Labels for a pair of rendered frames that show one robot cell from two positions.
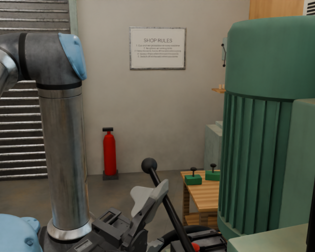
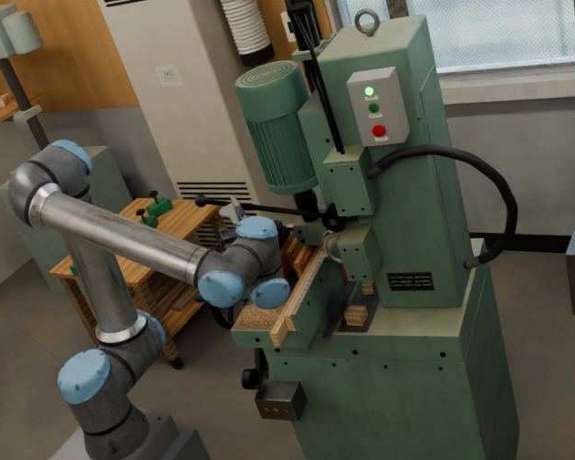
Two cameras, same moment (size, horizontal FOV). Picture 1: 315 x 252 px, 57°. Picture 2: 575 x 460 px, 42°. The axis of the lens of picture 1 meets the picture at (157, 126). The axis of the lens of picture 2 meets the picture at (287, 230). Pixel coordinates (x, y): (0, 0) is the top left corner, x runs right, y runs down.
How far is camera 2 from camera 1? 156 cm
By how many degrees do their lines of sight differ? 42
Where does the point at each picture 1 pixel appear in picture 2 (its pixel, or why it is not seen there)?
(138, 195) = (226, 212)
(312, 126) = (310, 119)
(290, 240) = (333, 153)
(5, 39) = (36, 173)
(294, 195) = (314, 148)
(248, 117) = (277, 128)
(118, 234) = not seen: hidden behind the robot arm
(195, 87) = not seen: outside the picture
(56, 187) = (110, 287)
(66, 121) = not seen: hidden behind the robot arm
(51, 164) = (99, 269)
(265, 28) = (270, 88)
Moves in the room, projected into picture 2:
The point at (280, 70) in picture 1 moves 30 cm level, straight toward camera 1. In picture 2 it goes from (284, 102) to (350, 127)
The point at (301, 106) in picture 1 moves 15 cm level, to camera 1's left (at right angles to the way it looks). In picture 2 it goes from (302, 113) to (266, 142)
